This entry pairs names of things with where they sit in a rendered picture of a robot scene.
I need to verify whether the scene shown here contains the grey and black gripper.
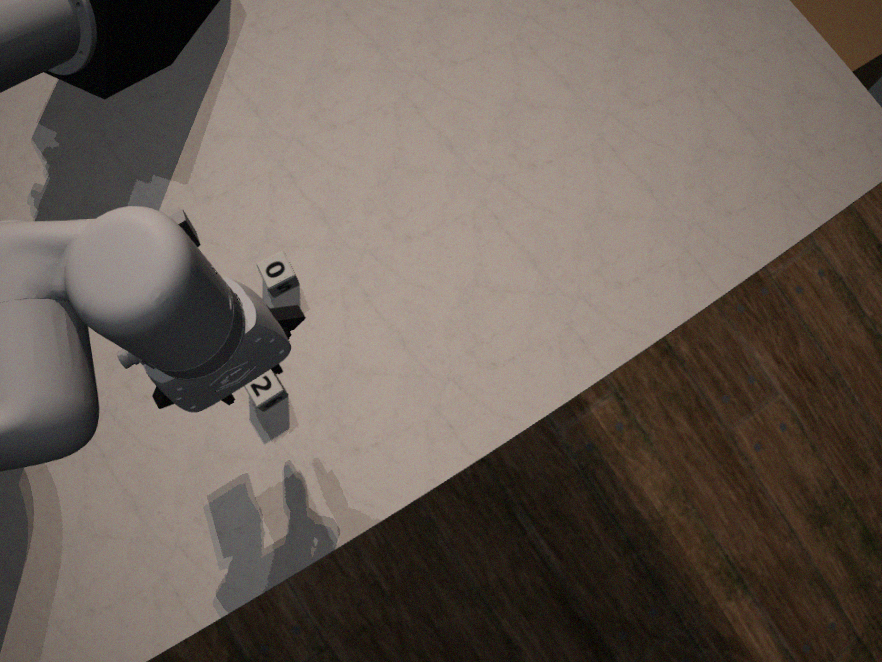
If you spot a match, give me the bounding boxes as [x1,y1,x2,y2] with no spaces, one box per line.
[143,277,306,412]

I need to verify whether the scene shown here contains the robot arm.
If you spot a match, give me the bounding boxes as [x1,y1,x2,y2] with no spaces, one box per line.
[0,0,243,471]

